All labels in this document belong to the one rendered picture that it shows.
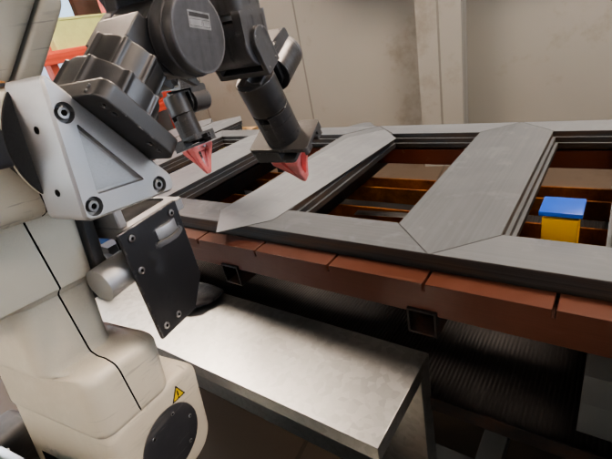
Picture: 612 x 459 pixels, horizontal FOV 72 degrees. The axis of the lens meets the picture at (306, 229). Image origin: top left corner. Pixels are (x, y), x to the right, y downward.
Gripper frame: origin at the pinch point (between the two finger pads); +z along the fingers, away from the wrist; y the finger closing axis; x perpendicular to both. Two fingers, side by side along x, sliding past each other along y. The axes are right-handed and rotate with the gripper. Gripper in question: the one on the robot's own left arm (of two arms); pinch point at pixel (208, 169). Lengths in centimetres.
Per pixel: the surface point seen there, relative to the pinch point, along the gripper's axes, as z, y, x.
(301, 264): 21.3, -34.0, 15.4
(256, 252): 17.8, -22.9, 15.4
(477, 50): 5, 6, -274
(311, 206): 16.3, -23.7, -5.1
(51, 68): -96, 235, -93
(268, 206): 12.4, -17.0, 1.5
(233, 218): 11.4, -12.5, 8.8
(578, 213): 24, -77, -1
